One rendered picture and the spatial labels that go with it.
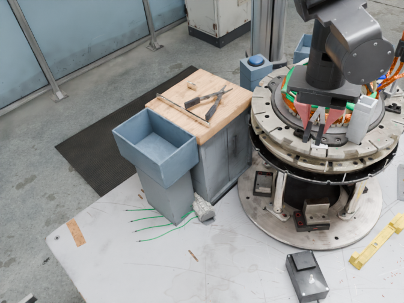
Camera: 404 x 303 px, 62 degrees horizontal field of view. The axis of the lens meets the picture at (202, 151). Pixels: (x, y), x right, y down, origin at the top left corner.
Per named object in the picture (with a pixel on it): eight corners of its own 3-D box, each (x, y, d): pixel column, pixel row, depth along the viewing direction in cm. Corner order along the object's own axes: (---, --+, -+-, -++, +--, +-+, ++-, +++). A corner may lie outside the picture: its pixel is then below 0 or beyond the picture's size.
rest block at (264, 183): (272, 178, 95) (272, 173, 93) (270, 193, 91) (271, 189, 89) (257, 177, 95) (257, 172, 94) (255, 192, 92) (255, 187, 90)
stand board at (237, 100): (200, 146, 74) (199, 138, 72) (146, 112, 84) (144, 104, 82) (255, 101, 83) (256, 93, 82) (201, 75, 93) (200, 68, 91)
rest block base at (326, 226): (292, 214, 88) (293, 210, 86) (323, 213, 87) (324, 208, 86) (296, 232, 84) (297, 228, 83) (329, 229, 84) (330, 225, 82)
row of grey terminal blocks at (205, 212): (218, 219, 91) (217, 211, 88) (202, 227, 90) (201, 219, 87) (201, 194, 97) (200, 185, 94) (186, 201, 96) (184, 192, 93)
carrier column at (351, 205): (351, 217, 86) (374, 163, 71) (341, 212, 87) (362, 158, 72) (355, 210, 87) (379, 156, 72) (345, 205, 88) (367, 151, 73)
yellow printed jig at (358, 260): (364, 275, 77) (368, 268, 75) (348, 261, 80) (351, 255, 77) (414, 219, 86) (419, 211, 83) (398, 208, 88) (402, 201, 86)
